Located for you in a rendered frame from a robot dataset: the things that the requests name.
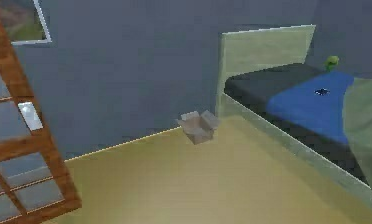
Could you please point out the open cardboard box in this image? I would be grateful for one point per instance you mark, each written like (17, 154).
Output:
(198, 128)

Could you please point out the green round toy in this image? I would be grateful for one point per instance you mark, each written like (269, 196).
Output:
(332, 62)

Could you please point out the brown wooden shelf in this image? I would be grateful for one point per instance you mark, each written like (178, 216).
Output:
(34, 146)

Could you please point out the white rectangular object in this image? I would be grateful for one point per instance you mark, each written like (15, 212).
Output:
(30, 115)

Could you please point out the white framed picture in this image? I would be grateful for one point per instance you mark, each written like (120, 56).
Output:
(19, 23)

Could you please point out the grey green blanket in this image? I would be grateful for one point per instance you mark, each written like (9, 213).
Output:
(362, 126)

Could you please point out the blue blanket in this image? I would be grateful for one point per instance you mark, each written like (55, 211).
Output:
(307, 106)

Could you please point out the pale green bed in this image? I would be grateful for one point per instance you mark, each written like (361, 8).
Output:
(260, 50)

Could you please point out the small black object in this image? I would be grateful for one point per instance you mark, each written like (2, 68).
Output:
(322, 91)

